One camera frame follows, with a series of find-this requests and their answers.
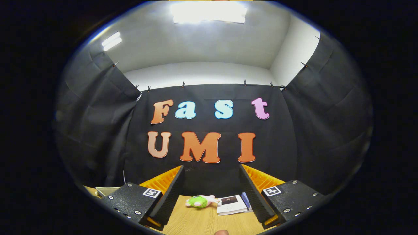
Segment grey fabric storage box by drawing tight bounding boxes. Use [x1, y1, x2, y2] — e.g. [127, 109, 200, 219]
[95, 187, 121, 198]

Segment white book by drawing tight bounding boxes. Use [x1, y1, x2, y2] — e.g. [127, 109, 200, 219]
[217, 195, 248, 216]

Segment large ceiling light panel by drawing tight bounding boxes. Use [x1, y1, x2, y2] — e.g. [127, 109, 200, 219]
[170, 1, 247, 24]

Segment row of small black clips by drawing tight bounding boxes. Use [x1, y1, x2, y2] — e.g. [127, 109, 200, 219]
[113, 35, 321, 92]

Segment small ceiling light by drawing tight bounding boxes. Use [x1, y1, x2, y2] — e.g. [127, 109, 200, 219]
[101, 31, 122, 51]

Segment black backdrop cloth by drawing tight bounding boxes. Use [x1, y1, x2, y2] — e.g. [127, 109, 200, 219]
[54, 33, 373, 198]

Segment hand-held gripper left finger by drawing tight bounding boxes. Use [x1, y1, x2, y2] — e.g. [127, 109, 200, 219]
[100, 165, 185, 232]

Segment green and pink plush toy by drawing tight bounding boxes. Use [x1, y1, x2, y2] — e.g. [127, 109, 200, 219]
[185, 195, 220, 208]

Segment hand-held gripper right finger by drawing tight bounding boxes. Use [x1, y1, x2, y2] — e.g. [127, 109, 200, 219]
[239, 164, 327, 230]

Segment blue book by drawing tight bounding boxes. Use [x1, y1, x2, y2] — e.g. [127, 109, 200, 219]
[241, 192, 252, 210]

